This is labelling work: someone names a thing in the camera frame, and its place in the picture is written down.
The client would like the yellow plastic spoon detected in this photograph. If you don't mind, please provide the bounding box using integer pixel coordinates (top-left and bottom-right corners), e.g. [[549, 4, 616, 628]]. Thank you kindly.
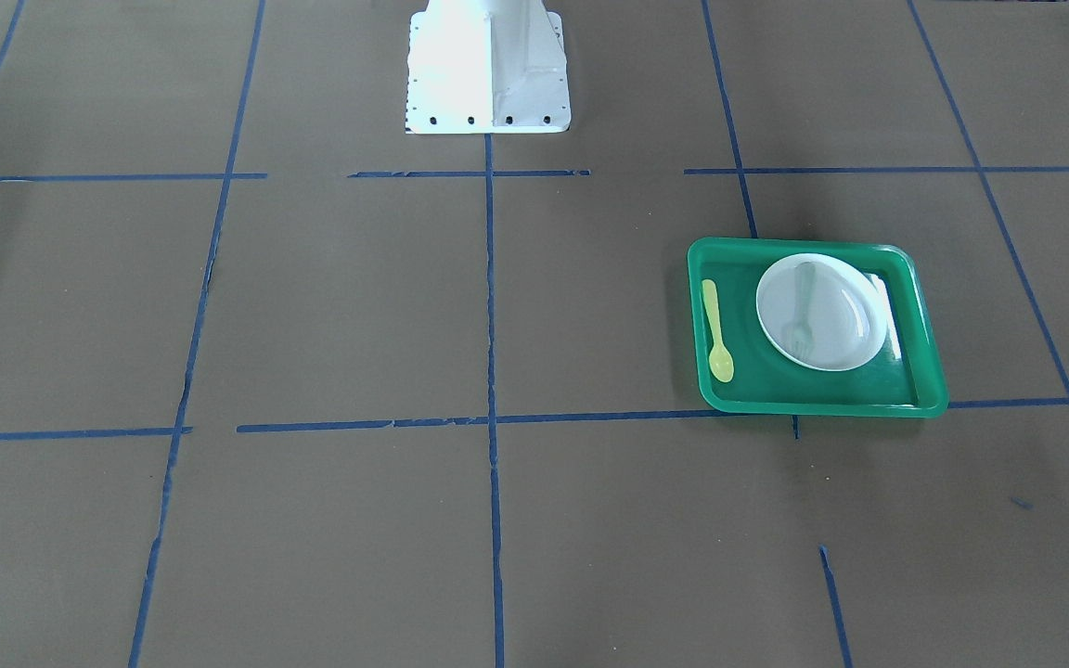
[[701, 279, 735, 383]]

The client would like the green plastic tray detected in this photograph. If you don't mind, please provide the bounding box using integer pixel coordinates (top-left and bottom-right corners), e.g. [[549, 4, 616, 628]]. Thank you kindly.
[[688, 238, 949, 418]]

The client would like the white round plate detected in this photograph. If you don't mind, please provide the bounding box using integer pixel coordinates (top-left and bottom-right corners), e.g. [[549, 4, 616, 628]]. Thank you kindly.
[[753, 252, 888, 373]]

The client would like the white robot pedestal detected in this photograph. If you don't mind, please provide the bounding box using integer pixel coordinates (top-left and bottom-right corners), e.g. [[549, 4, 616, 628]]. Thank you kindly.
[[404, 1, 573, 135]]

